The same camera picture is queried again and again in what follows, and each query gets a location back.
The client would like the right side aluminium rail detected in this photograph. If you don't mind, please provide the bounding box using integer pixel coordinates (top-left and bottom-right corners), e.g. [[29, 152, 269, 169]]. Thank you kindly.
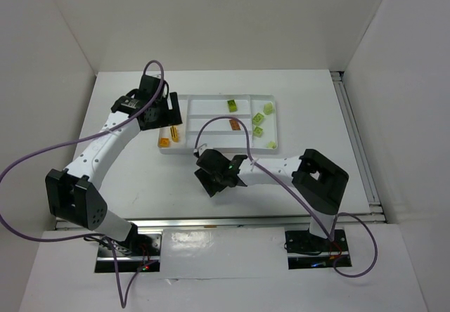
[[330, 71, 384, 216]]

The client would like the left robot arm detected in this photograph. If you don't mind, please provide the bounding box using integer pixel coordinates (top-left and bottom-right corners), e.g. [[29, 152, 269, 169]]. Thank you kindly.
[[45, 74, 182, 254]]

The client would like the light green lego block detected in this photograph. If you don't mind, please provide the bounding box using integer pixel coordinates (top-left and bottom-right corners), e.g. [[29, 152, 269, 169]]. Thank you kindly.
[[252, 112, 264, 126]]

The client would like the small orange square lego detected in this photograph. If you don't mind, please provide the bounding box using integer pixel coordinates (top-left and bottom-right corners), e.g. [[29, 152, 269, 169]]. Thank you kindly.
[[158, 137, 171, 148]]

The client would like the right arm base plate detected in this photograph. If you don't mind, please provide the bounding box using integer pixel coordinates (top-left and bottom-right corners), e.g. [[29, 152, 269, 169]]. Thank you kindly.
[[284, 229, 352, 270]]

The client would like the light green lego tray corner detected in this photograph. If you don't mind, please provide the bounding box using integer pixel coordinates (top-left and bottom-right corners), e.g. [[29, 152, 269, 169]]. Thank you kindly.
[[266, 141, 277, 149]]

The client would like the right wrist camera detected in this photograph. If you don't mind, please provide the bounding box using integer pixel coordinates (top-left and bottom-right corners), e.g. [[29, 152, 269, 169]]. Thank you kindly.
[[193, 143, 209, 158]]

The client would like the front aluminium rail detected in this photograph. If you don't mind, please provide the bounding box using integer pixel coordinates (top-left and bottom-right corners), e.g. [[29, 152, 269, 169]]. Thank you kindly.
[[54, 213, 387, 232]]

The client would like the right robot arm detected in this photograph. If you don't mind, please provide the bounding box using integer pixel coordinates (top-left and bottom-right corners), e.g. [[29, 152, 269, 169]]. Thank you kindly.
[[194, 145, 349, 241]]

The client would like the orange lego plate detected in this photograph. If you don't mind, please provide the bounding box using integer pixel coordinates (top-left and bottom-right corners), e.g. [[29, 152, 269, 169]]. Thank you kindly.
[[170, 126, 179, 143]]

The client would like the white divided sorting tray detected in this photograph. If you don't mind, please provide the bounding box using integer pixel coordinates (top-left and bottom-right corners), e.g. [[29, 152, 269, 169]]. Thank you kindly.
[[157, 94, 278, 155]]

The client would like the light green tall lego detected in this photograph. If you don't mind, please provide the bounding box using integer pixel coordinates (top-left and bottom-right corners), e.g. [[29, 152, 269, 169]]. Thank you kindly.
[[263, 102, 275, 115]]

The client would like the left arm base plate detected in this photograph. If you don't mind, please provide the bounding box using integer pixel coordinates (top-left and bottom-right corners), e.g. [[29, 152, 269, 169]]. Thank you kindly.
[[84, 232, 162, 273]]

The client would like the aluminium rail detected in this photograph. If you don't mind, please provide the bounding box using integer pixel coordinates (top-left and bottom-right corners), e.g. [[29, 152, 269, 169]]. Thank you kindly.
[[330, 71, 384, 216], [54, 213, 387, 232]]

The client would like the light green lego in tray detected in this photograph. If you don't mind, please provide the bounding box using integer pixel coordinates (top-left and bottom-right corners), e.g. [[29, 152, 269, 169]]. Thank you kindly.
[[252, 126, 264, 138]]

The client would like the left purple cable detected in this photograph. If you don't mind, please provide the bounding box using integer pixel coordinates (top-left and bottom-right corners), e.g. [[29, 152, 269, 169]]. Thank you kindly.
[[0, 60, 166, 308]]

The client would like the brown lego plate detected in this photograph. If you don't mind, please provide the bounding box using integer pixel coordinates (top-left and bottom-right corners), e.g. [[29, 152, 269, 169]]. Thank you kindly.
[[229, 119, 240, 131]]

